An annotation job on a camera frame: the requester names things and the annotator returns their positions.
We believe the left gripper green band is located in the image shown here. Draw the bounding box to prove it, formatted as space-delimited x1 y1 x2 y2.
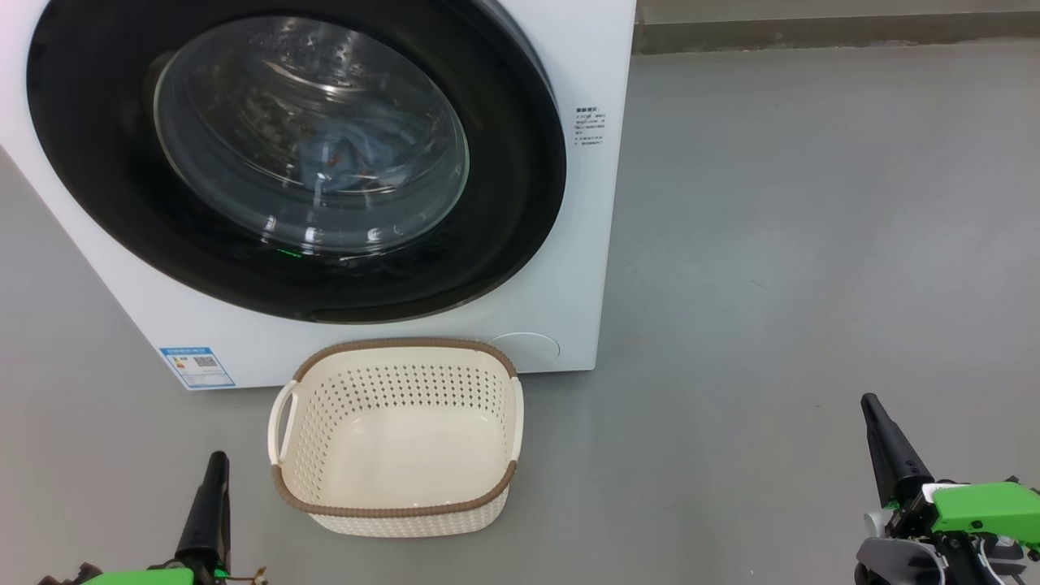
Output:
37 452 269 585

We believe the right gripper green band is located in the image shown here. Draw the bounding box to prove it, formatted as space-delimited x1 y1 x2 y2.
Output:
855 393 1040 585

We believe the blue cartoon print garment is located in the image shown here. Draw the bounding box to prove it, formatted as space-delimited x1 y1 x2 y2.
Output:
292 114 456 196

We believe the black glass washing machine door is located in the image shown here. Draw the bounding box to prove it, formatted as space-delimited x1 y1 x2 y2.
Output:
27 0 567 324

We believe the cream perforated laundry basket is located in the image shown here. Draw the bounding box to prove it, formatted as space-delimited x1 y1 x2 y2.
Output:
268 338 525 539

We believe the white washing machine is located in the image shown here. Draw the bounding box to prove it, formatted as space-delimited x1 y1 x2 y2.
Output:
0 0 637 391

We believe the blue energy label sticker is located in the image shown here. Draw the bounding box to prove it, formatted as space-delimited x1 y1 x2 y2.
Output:
159 347 236 391

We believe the white round filter cover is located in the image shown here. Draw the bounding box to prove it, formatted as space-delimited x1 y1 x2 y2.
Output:
487 331 561 368

